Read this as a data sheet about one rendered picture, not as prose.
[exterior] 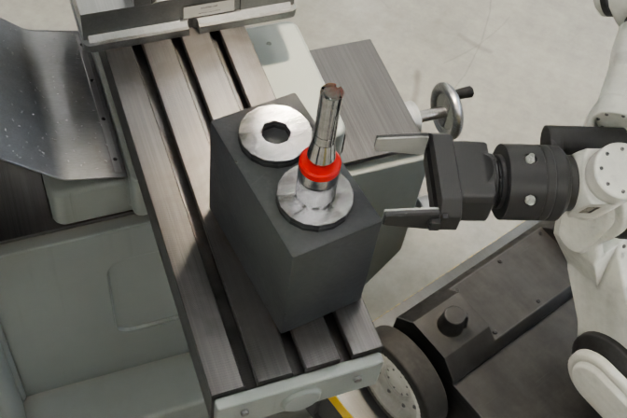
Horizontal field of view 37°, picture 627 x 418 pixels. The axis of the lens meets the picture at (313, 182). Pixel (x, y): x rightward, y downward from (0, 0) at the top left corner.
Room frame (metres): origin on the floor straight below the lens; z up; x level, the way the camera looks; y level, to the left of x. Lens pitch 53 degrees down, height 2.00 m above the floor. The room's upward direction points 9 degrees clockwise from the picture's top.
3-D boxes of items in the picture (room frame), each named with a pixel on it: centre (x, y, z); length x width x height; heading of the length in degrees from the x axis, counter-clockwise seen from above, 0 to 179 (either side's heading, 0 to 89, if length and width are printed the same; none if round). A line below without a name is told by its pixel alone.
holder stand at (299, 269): (0.68, 0.03, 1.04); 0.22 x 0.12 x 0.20; 36
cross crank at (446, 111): (1.24, -0.21, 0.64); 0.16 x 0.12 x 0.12; 117
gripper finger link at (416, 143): (0.71, -0.09, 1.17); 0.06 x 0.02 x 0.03; 100
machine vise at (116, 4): (1.12, 0.26, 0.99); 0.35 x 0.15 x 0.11; 117
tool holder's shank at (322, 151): (0.64, 0.00, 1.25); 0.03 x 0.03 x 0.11
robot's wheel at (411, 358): (0.73, -0.21, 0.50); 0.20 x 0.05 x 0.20; 45
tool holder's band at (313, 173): (0.64, 0.00, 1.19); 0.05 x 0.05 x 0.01
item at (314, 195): (0.64, 0.00, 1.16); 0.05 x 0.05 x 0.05
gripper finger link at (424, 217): (0.60, -0.11, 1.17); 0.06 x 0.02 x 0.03; 100
